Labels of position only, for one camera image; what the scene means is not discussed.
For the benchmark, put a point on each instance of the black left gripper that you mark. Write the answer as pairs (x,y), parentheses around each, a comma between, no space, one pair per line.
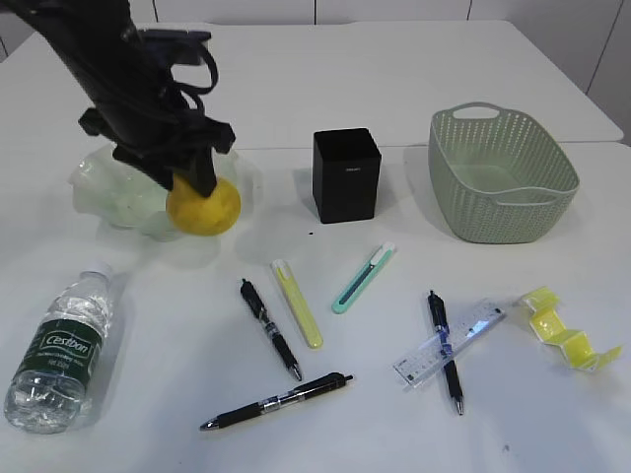
(146,89)

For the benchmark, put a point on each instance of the yellow pear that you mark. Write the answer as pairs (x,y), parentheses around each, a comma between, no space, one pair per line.
(196,215)

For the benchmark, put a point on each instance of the mint green utility knife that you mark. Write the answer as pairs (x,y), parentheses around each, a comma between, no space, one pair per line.
(364,276)

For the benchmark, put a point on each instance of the clear water bottle green label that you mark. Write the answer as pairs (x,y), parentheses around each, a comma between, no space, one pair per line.
(50,385)

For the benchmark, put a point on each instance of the yellow waste paper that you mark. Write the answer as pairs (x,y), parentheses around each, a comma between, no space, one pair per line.
(574,345)

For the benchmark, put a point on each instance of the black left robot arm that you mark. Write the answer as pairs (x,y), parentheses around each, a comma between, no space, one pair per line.
(58,22)

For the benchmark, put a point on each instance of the pale green wavy glass plate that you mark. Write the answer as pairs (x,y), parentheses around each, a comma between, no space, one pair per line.
(126,198)

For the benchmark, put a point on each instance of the black pen beside highlighter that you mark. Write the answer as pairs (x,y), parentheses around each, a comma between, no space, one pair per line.
(260,313)

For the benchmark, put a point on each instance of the black square pen holder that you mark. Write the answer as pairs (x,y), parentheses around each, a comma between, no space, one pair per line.
(346,172)

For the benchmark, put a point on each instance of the yellow highlighter pen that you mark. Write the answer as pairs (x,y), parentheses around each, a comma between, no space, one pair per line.
(297,303)

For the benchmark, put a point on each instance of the black pen lying near front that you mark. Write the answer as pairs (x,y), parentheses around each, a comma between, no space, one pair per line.
(301,393)

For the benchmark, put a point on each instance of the black pen under ruler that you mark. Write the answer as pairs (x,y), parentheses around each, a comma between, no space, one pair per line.
(439,318)

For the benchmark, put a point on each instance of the clear plastic ruler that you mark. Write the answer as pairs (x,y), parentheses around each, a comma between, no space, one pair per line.
(419,364)

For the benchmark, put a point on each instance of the green woven plastic basket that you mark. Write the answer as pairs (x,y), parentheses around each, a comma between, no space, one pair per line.
(498,175)

